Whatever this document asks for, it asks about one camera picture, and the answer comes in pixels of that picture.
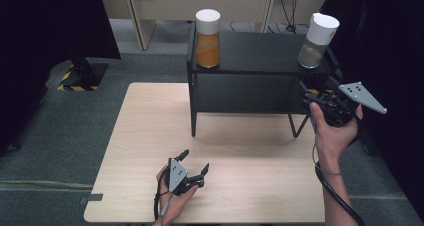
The white partition post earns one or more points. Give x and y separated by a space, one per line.
141 19

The person's right hand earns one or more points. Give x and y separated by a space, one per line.
333 139

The black curtain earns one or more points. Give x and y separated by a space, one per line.
40 36
393 46

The glass jar orange powder white cap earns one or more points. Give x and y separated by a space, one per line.
208 52

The glass jar beige powder white cap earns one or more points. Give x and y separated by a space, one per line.
321 29

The black stand base striped edge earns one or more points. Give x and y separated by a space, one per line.
87 73

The person's left hand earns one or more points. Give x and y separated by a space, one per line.
171 206

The black shelf rack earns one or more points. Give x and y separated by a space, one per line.
253 52

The white wall conduit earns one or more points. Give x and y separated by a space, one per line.
269 9

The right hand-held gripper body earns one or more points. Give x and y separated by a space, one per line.
356 94

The dark grey floor tape patch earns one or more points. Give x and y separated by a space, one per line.
91 198

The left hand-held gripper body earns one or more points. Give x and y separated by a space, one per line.
176 174

